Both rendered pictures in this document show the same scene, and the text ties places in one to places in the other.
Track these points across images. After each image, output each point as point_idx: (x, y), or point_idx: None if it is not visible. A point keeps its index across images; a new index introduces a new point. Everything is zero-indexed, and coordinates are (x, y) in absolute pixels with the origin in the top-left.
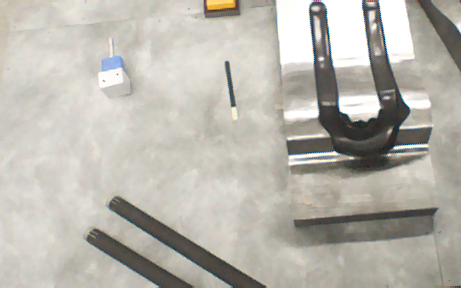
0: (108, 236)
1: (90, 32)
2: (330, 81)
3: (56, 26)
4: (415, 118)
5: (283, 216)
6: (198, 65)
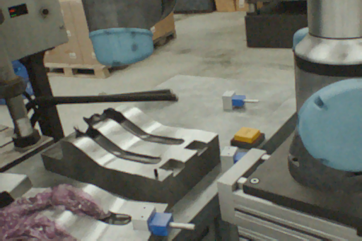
0: (162, 92)
1: (275, 103)
2: (131, 131)
3: (290, 95)
4: (71, 136)
5: None
6: (214, 127)
